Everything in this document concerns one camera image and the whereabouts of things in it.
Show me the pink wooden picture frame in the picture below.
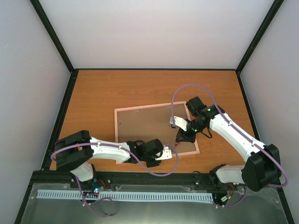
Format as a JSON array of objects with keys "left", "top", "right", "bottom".
[{"left": 114, "top": 101, "right": 200, "bottom": 165}]

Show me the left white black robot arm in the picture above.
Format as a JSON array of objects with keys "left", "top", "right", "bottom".
[{"left": 51, "top": 130, "right": 166, "bottom": 188}]

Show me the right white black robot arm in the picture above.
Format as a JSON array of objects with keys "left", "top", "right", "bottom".
[{"left": 170, "top": 97, "right": 282, "bottom": 192}]

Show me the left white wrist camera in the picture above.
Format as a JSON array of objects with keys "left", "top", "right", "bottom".
[{"left": 155, "top": 145, "right": 172, "bottom": 161}]

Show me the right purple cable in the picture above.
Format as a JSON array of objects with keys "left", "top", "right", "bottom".
[{"left": 171, "top": 84, "right": 289, "bottom": 209}]

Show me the black enclosure frame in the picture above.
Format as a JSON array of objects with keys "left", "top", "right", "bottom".
[{"left": 14, "top": 0, "right": 295, "bottom": 224}]

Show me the black mounting rail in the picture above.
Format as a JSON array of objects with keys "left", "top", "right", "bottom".
[{"left": 32, "top": 171, "right": 248, "bottom": 190}]

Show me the light blue slotted cable duct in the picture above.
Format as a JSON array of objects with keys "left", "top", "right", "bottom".
[{"left": 36, "top": 189, "right": 213, "bottom": 203}]

